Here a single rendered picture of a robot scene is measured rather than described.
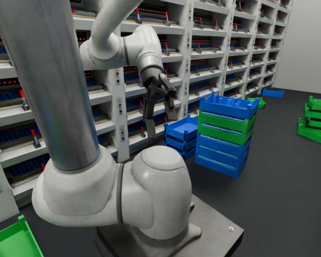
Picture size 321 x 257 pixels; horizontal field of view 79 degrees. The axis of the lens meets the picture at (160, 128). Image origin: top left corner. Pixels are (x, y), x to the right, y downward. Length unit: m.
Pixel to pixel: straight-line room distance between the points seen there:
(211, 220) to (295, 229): 0.56
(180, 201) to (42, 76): 0.37
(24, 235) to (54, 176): 0.71
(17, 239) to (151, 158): 0.82
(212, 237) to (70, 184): 0.43
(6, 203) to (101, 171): 0.83
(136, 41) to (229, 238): 0.70
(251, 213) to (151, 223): 0.72
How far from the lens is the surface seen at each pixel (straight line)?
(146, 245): 0.62
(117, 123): 1.30
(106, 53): 0.70
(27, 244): 1.11
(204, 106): 1.24
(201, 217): 0.71
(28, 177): 1.26
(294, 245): 1.12
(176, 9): 1.76
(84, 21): 1.15
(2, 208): 1.24
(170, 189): 0.46
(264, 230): 1.11
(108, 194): 0.48
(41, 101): 0.36
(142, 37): 0.75
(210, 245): 0.66
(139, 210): 0.49
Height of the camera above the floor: 0.78
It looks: 24 degrees down
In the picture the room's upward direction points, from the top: straight up
